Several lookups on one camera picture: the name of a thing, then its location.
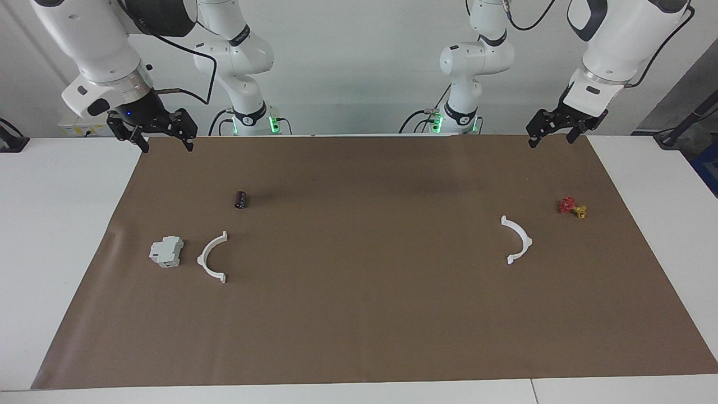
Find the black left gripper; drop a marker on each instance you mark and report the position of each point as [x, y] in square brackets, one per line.
[561, 119]

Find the black stand pole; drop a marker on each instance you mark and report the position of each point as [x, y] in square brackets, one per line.
[681, 126]

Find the black table clamp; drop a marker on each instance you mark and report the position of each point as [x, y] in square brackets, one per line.
[11, 143]

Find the white wall power outlet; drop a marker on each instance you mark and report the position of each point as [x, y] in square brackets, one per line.
[78, 128]

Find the white circuit breaker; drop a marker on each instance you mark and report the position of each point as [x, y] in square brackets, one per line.
[166, 251]

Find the brown paper table mat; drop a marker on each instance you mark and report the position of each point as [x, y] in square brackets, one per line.
[359, 314]

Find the red yellow valve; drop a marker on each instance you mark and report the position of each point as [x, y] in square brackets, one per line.
[569, 205]

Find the black cylindrical capacitor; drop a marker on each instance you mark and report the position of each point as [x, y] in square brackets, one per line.
[242, 199]

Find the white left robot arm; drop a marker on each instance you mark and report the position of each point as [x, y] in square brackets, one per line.
[617, 39]

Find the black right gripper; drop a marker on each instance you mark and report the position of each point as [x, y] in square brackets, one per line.
[148, 115]

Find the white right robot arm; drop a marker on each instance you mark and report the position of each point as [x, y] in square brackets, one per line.
[101, 45]

